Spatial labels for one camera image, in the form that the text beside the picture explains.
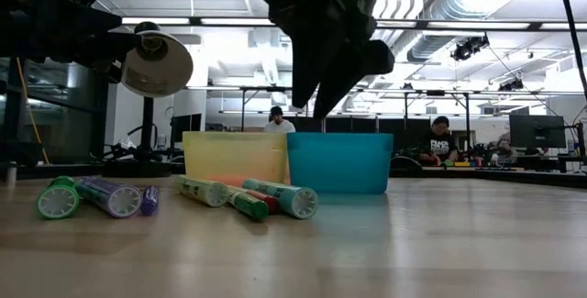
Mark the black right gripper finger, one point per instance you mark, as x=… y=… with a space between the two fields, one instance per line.
x=337 y=87
x=302 y=73

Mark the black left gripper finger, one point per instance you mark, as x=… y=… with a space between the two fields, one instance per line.
x=82 y=20
x=110 y=48

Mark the teal fat highlighter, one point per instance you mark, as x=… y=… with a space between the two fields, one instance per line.
x=293 y=197

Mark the red dry-erase marker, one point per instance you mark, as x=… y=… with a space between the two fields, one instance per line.
x=268 y=199

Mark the green dry-erase marker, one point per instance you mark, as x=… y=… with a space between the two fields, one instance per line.
x=250 y=205

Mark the lavender fat highlighter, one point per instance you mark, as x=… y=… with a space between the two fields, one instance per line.
x=110 y=195

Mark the light green highlighter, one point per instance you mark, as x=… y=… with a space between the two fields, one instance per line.
x=204 y=191

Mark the small dark purple marker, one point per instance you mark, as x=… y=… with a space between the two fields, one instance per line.
x=150 y=201

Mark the green fat highlighter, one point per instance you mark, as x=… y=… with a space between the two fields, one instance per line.
x=58 y=201

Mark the black partition panels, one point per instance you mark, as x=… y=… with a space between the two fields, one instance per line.
x=357 y=124

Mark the black desk lamp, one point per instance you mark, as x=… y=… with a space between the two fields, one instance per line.
x=158 y=66

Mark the person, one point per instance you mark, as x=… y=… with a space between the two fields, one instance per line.
x=440 y=144
x=279 y=126
x=504 y=151

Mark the teal plastic bin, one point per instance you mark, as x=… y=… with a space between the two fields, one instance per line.
x=339 y=160

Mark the yellow pole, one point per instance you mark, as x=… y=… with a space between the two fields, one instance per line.
x=32 y=112

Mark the black computer monitor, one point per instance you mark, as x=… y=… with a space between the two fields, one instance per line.
x=536 y=130
x=185 y=126

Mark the yellow translucent plastic bin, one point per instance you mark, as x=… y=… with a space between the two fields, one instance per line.
x=229 y=156

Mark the black ceiling light cluster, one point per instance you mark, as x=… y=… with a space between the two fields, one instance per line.
x=468 y=49

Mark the small white cylinder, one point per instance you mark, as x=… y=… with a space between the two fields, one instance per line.
x=11 y=174

